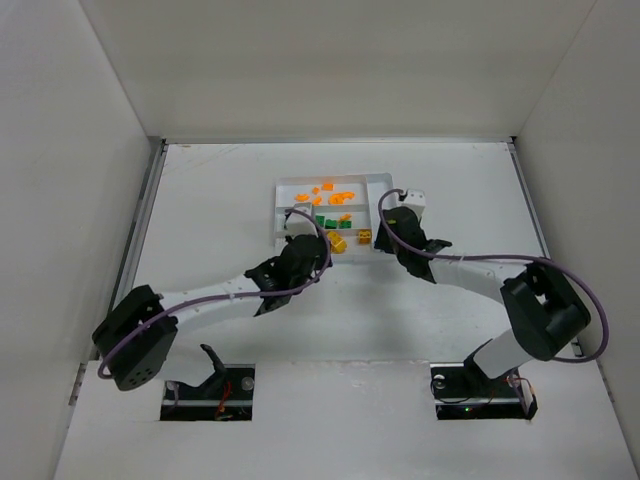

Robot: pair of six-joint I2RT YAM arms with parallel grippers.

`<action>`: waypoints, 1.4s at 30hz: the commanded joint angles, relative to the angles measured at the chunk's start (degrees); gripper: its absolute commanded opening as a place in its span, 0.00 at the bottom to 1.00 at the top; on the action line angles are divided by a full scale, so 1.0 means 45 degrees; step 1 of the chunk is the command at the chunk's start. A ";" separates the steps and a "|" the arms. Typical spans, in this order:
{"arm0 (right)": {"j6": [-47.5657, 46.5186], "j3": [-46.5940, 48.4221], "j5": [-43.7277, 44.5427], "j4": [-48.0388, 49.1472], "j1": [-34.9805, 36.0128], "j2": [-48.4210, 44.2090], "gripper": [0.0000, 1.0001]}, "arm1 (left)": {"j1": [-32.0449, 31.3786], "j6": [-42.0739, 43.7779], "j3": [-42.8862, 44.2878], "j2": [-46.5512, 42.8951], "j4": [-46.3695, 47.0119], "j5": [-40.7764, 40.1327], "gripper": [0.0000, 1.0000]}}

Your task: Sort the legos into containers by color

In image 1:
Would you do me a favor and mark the yellow 2x3 lego brick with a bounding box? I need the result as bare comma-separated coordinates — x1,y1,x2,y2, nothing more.
327,230,348,254

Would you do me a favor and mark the yellow lego brick with face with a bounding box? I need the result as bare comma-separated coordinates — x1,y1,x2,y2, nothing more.
357,229,372,245

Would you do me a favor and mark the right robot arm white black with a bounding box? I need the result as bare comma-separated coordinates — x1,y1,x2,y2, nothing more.
375,206,591,384

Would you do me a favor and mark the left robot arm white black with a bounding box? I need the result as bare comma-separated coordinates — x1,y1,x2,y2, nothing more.
92,234,331,391

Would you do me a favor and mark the white divided plastic tray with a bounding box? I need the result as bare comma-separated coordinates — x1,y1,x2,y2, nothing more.
274,173,393,263

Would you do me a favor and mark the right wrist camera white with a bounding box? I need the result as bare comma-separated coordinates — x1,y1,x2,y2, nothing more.
398,189,426,217

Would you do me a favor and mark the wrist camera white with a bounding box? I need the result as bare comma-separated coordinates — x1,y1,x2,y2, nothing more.
398,189,426,217
283,206,316,238

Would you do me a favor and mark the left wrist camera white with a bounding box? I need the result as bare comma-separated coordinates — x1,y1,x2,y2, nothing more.
283,206,316,238

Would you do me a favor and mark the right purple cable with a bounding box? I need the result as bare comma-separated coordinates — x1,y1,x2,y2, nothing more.
377,188,610,362

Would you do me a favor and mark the purple cable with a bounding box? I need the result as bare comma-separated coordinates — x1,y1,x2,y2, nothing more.
97,208,334,379
377,188,610,362

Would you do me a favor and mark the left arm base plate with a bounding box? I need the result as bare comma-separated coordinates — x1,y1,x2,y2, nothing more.
160,364,256,422

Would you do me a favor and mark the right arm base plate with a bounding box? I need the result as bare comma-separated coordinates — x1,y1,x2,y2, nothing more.
429,363,538,421

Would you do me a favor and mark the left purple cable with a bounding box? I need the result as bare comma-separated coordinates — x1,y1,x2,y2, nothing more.
97,208,334,379

